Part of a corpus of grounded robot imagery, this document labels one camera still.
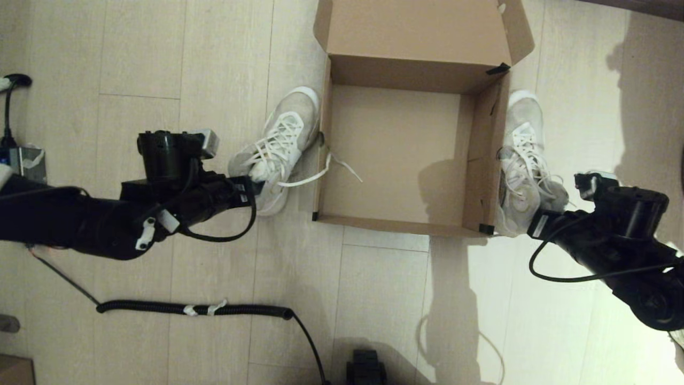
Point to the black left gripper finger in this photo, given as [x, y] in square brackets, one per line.
[259, 188]

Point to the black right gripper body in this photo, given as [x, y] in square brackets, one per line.
[548, 225]

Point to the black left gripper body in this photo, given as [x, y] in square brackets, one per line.
[232, 195]

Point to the white mesh sneaker orange tongue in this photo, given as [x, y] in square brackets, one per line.
[278, 144]

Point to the brown cardboard shoe box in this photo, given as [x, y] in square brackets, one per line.
[395, 155]

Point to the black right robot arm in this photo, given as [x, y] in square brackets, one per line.
[630, 240]

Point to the black and silver robot base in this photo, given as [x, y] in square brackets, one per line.
[366, 369]

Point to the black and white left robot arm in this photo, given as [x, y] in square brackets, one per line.
[80, 219]

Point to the brown cardboard piece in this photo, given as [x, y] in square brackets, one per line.
[16, 371]

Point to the white tape piece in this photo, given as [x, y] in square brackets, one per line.
[190, 310]
[216, 307]

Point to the small grey round object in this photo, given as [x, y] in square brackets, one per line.
[8, 324]

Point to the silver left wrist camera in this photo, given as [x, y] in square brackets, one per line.
[209, 143]

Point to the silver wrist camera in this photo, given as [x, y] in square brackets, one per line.
[209, 143]
[593, 184]

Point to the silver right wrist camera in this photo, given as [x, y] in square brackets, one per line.
[593, 184]

